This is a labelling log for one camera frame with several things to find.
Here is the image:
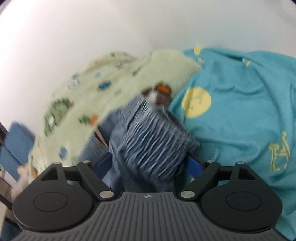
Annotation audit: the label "light blue denim jeans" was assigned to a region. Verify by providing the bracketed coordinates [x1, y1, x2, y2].
[77, 94, 199, 192]

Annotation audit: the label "blue quilted folding mattress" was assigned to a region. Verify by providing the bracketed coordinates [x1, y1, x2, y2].
[1, 122, 35, 181]

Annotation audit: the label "green cartoon fleece blanket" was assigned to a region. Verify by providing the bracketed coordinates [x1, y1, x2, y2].
[17, 49, 202, 180]

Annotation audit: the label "teal patterned bed sheet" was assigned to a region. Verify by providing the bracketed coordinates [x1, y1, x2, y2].
[169, 48, 295, 240]

